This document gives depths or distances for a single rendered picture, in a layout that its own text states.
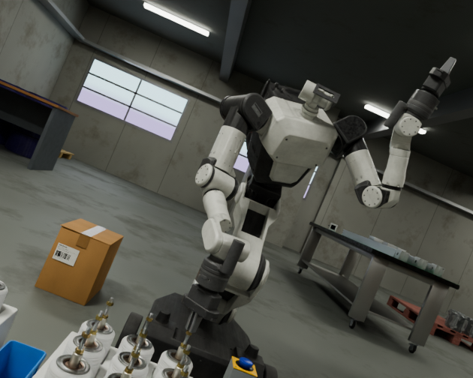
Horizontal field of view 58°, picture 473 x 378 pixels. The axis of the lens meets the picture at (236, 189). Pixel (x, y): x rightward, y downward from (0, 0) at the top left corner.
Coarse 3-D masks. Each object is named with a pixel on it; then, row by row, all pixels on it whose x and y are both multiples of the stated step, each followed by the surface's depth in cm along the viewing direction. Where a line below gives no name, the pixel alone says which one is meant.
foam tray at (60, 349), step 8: (72, 336) 121; (64, 344) 115; (56, 352) 110; (112, 352) 122; (48, 360) 105; (104, 360) 123; (40, 368) 101; (104, 368) 112; (152, 368) 123; (40, 376) 97; (96, 376) 107
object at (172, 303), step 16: (160, 304) 182; (176, 304) 191; (160, 320) 150; (176, 320) 172; (208, 320) 188; (160, 336) 146; (176, 336) 150; (192, 336) 156; (208, 336) 169; (224, 336) 177; (240, 336) 185; (160, 352) 145; (192, 352) 146; (208, 352) 148; (224, 352) 154; (240, 352) 154; (256, 352) 154; (192, 368) 146; (208, 368) 146; (224, 368) 147; (256, 368) 150
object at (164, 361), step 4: (164, 352) 119; (164, 356) 117; (160, 360) 118; (164, 360) 116; (168, 360) 116; (160, 364) 117; (164, 364) 116; (168, 364) 115; (172, 364) 115; (192, 364) 120; (156, 368) 118; (160, 368) 116; (188, 368) 117; (156, 372) 117; (188, 372) 117; (152, 376) 118
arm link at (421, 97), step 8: (432, 72) 136; (440, 72) 135; (432, 80) 138; (440, 80) 137; (448, 80) 139; (424, 88) 140; (432, 88) 137; (440, 88) 139; (416, 96) 140; (424, 96) 138; (432, 96) 138; (424, 104) 138; (432, 104) 139
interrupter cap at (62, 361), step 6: (66, 354) 96; (60, 360) 93; (66, 360) 94; (84, 360) 97; (60, 366) 91; (66, 366) 92; (78, 366) 94; (84, 366) 95; (66, 372) 90; (72, 372) 91; (78, 372) 92; (84, 372) 92
